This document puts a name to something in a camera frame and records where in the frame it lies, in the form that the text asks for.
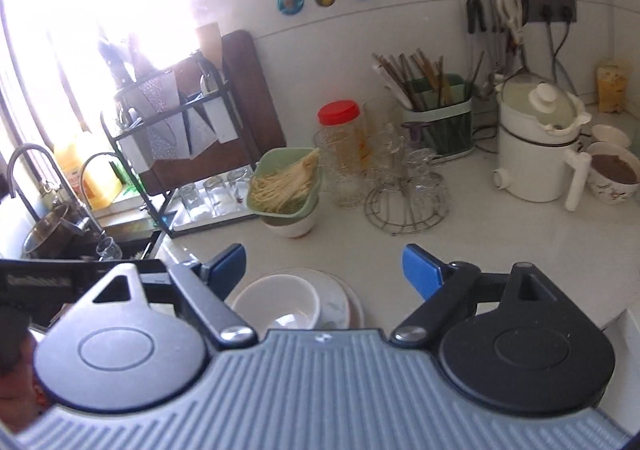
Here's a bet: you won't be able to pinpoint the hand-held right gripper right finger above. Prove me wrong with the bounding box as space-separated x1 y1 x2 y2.
389 243 576 350

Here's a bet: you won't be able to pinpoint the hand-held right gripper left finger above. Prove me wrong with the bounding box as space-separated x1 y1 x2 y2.
75 243 257 350

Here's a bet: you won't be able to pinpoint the white ceramic bowl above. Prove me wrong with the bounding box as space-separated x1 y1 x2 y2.
231 276 322 331

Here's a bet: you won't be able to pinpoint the pink flower print plate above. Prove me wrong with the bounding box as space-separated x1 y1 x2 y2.
320 275 366 330

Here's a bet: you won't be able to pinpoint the brown rim leaf print plate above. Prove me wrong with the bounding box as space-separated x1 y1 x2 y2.
240 267 351 331

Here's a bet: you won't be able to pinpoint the person's left hand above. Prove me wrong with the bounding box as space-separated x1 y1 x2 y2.
0 330 51 433

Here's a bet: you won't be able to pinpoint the white drip tray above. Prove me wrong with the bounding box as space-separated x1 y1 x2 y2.
170 200 261 236

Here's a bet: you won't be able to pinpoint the metal pot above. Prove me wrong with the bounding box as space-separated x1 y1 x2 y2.
22 202 91 258

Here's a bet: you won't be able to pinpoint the black dish rack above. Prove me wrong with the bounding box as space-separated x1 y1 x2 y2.
100 50 241 238

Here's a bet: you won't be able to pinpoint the clear drinking glass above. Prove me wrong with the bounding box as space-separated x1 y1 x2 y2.
227 166 251 203
202 175 226 216
180 182 201 218

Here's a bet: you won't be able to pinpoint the crystal wine glass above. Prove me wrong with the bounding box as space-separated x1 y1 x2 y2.
95 236 123 261

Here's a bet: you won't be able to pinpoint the white bowl with red foot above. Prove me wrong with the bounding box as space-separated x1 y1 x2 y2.
262 207 318 238

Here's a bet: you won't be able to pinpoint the black kitchen sink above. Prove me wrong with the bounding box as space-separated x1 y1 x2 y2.
25 215 178 263

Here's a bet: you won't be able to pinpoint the dry noodles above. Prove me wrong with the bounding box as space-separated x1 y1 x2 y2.
249 150 320 213

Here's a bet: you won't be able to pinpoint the green colander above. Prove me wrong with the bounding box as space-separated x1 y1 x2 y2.
247 146 321 218

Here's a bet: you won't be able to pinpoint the tall steel faucet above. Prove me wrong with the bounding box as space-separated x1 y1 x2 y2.
7 144 103 241

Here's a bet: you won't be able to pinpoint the small steel faucet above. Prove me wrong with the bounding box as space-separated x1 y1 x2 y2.
79 152 131 211

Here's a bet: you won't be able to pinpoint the yellow oil bottle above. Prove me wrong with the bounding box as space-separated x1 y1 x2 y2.
54 130 123 211

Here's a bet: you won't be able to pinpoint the green white chopstick holder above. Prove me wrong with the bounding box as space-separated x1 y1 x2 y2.
400 75 475 162

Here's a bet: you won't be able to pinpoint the green detergent bottle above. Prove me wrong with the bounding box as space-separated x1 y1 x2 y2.
112 160 146 196

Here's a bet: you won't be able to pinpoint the grey board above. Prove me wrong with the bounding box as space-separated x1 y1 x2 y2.
165 105 218 161

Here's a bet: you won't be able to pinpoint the white electric pot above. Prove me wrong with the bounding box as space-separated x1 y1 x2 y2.
492 72 593 212

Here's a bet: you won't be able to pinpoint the brown wooden cutting board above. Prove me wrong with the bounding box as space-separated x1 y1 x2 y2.
145 29 287 196

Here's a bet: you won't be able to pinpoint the red lid plastic jar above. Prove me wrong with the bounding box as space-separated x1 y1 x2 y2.
317 100 363 208

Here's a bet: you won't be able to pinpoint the silver patterned board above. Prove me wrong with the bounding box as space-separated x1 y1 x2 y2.
139 75 181 158

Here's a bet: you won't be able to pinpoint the bundle of chopsticks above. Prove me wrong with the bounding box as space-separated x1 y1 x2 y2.
371 50 486 111

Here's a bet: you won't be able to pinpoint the floral print mug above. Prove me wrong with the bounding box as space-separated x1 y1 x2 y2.
585 141 640 206

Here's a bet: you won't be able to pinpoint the wooden spatula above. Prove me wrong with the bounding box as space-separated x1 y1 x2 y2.
195 22 223 66

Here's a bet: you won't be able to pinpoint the small white dish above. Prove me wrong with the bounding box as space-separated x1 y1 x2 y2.
591 124 632 148

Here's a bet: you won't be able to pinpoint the yellow packet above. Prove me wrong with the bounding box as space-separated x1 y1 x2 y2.
597 60 633 113

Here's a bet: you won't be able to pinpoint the wire cup rack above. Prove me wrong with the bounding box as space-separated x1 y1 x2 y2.
363 170 449 234

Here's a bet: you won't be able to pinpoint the wire rack with glasses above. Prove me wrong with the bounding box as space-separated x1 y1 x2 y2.
315 97 448 211

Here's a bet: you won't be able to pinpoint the black power cords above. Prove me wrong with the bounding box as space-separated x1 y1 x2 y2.
545 22 576 91

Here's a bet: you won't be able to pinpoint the hanging black handled utensils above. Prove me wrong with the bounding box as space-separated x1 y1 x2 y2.
462 0 531 48

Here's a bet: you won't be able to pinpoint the dark wall socket strip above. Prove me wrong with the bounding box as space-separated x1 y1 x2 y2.
517 0 577 24

